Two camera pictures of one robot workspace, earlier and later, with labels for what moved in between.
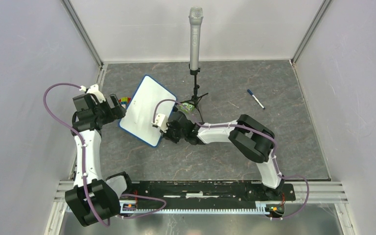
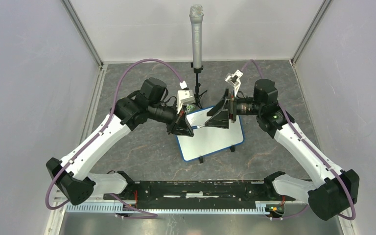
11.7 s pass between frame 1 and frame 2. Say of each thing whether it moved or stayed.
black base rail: stayed
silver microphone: stayed
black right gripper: moved
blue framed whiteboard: moved
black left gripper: moved
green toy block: stayed
